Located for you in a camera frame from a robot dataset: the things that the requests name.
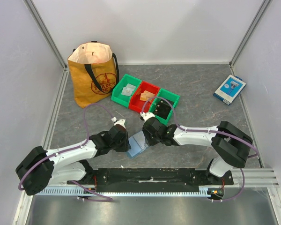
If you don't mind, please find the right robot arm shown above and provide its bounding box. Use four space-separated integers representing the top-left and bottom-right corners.
142 117 252 185

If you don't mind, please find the gold credit card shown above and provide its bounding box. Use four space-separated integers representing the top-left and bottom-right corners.
140 92 152 101

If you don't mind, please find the silver credit card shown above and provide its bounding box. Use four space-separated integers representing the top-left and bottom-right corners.
121 87 134 96

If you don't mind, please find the gold card in bin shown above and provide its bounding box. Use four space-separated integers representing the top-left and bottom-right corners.
142 91 155 101

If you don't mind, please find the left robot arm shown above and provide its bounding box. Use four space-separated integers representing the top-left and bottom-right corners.
15 120 130 195

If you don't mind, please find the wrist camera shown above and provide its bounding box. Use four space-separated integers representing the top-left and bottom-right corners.
140 112 155 121
111 117 126 128

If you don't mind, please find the red plastic bin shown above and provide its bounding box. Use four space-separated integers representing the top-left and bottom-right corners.
129 81 160 113

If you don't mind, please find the blue razor box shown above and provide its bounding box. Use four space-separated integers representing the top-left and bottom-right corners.
213 75 246 105

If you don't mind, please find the left green plastic bin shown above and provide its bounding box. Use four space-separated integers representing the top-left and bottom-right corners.
111 74 142 108

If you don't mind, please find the brown Trader Joe's paper bag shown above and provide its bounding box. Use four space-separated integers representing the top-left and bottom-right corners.
67 41 119 108

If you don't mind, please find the green plastic bin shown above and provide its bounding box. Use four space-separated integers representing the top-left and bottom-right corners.
149 88 180 125
111 74 142 108

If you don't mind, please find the silver card in bin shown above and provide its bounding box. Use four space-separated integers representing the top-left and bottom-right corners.
125 83 136 94

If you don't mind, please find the right green plastic bin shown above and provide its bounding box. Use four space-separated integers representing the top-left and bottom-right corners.
149 88 180 125

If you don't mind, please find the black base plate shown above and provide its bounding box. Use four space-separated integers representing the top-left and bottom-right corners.
77 168 234 192

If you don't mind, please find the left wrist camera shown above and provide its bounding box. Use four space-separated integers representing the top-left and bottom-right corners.
111 117 126 128

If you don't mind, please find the blue leather card holder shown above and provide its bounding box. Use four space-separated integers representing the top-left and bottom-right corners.
127 131 148 159

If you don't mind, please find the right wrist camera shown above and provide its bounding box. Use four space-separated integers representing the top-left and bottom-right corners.
140 112 155 121

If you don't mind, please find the black VIP credit card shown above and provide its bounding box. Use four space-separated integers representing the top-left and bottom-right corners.
156 99 171 113

